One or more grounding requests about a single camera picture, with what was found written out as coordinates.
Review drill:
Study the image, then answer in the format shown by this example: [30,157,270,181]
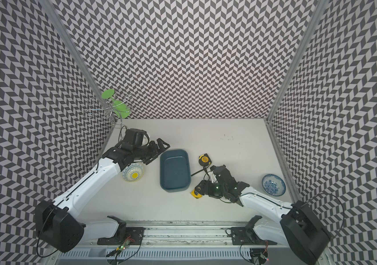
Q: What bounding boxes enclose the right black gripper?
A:
[194,180,228,198]

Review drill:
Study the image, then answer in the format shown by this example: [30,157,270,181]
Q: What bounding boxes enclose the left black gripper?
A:
[133,138,170,165]

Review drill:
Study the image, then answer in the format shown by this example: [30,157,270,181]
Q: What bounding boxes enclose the black yellow round tape measure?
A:
[191,153,212,176]

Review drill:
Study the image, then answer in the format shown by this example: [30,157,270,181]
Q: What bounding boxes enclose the dark teal storage box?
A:
[160,149,191,193]

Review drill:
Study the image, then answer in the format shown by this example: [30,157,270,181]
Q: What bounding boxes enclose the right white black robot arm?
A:
[191,166,332,265]

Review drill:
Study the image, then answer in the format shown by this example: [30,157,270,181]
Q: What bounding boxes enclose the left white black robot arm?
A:
[35,138,170,253]

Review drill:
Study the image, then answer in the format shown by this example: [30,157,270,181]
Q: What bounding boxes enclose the glass bowl yellow flower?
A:
[122,162,145,182]

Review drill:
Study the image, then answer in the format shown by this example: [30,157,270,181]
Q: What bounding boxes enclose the blue white patterned plate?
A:
[262,174,286,197]

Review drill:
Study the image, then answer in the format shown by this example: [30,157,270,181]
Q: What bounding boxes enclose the metal wire stand green leaves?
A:
[83,89,131,139]

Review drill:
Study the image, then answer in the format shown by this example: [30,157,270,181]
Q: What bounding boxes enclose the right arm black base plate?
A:
[226,227,277,246]

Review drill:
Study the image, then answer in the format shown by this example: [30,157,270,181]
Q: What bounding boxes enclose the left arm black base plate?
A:
[97,227,145,246]

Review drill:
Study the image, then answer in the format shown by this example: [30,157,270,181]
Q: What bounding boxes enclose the aluminium front rail frame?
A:
[40,220,333,265]

